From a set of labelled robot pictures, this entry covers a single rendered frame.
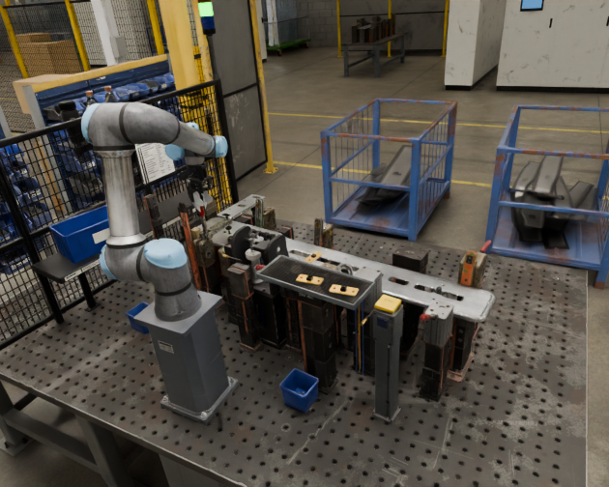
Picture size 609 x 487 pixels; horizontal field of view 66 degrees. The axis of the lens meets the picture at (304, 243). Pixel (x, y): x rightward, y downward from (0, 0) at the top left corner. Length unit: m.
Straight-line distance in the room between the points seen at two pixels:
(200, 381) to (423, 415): 0.75
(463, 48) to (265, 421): 8.45
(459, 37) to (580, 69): 2.04
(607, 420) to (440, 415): 1.31
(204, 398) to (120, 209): 0.69
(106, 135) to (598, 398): 2.61
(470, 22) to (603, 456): 7.82
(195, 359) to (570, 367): 1.34
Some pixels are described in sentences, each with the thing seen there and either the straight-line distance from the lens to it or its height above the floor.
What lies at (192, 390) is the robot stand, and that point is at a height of 0.83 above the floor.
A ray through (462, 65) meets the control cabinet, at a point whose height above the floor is 0.45.
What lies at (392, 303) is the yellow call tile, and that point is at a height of 1.16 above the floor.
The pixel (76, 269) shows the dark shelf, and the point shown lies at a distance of 2.16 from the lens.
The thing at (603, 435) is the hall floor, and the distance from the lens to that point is 2.83.
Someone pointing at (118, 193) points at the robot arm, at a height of 1.49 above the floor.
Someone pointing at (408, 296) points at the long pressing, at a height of 1.00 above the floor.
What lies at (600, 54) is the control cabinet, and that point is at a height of 0.61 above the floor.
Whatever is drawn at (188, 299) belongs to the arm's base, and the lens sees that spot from 1.54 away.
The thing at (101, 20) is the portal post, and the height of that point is 1.75.
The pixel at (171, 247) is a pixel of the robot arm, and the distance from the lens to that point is 1.48.
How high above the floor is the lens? 2.00
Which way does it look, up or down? 29 degrees down
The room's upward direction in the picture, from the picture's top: 5 degrees counter-clockwise
